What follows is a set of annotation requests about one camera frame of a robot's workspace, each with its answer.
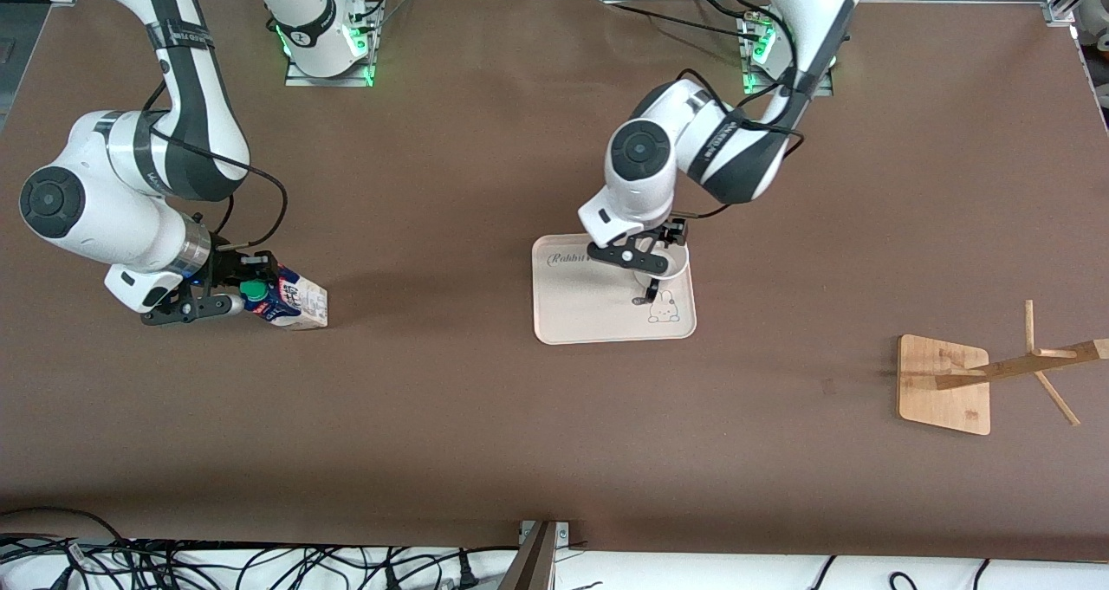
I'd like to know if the white smiley face cup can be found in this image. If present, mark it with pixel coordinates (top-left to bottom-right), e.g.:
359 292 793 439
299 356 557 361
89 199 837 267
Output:
631 242 691 295

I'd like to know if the blue white milk carton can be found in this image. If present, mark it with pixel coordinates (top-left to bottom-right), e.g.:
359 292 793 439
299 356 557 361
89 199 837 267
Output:
241 265 331 331

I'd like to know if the wooden cup hanging rack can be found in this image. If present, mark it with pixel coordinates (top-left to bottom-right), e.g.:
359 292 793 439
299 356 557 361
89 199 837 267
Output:
897 300 1109 437

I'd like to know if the cream rabbit print tray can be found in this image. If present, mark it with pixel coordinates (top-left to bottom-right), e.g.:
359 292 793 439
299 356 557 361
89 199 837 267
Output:
531 232 697 347

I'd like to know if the brown table cover mat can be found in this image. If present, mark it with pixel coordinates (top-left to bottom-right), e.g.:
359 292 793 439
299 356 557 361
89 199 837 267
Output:
0 0 1109 563

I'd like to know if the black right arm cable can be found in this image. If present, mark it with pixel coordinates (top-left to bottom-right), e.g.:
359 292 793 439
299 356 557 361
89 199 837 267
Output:
139 79 289 253

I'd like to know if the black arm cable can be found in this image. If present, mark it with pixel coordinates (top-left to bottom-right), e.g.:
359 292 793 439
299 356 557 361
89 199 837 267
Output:
674 0 808 220
139 79 289 253

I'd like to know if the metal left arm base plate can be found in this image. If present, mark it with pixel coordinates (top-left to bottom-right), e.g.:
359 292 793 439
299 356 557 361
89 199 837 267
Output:
740 14 835 98

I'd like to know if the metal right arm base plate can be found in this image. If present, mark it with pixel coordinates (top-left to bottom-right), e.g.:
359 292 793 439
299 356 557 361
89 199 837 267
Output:
285 0 376 88

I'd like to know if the long black table cable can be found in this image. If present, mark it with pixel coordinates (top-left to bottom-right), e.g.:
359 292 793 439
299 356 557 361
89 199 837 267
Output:
598 0 763 43

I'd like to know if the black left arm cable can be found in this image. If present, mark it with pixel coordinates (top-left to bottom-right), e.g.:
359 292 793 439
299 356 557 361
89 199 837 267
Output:
674 0 808 220

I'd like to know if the short black table cable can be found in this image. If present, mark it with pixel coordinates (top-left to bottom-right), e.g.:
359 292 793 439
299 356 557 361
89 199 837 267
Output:
686 0 759 19

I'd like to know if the small metal angle bracket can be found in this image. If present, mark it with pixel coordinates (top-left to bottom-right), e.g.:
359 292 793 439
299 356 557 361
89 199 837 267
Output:
518 519 571 549

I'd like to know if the white board under cables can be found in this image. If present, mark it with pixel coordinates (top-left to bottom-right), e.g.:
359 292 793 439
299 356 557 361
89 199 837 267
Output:
0 542 1109 590

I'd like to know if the dark aluminium profile post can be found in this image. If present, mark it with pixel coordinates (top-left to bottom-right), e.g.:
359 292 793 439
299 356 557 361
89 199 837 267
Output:
498 521 560 590

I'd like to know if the black cable with plug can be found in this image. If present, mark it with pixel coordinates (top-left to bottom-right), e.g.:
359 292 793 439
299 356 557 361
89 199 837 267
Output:
381 545 486 590

